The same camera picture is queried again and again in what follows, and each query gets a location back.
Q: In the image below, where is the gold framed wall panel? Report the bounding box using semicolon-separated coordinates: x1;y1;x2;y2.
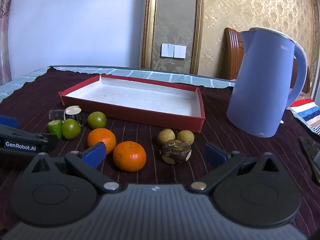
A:
140;0;205;75

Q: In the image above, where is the colourful striped cloth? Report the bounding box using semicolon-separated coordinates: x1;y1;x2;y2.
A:
287;99;320;135

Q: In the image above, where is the green cucumber piece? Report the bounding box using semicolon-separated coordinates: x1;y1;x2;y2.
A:
47;119;63;140

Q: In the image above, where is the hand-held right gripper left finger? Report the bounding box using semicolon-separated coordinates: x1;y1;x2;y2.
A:
26;142;123;194

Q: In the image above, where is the red cardboard box tray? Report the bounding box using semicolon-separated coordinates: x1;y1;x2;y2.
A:
59;74;206;133

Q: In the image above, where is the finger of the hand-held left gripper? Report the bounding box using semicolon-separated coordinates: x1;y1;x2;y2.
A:
41;133;60;153
0;115;20;129

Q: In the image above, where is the blue plaid sheet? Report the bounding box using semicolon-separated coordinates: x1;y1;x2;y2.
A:
0;66;235;103

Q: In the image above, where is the tan longan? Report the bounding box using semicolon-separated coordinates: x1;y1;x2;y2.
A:
157;128;175;145
177;130;195;145

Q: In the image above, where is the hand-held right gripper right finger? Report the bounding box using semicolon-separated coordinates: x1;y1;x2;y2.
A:
189;142;292;194

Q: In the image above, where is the pink patterned curtain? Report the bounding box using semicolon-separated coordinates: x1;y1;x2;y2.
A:
0;0;15;85

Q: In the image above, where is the orange tangerine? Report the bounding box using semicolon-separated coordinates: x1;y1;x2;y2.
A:
87;128;117;155
113;141;147;172

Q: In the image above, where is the white wall switch panel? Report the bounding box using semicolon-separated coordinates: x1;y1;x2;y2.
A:
161;43;175;57
174;45;187;59

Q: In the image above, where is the green tomato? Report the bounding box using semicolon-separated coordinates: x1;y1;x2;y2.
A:
87;111;107;130
61;119;81;140

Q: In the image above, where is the dark flat object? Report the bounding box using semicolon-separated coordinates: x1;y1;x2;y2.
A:
299;136;320;184

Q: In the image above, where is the dark maroon striped cloth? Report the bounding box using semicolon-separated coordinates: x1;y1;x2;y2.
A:
0;66;320;230

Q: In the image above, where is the wooden bed headboard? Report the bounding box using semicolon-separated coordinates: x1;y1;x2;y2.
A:
222;27;312;94

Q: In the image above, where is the blue electric kettle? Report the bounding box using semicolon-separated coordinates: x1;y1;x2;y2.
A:
226;27;307;138

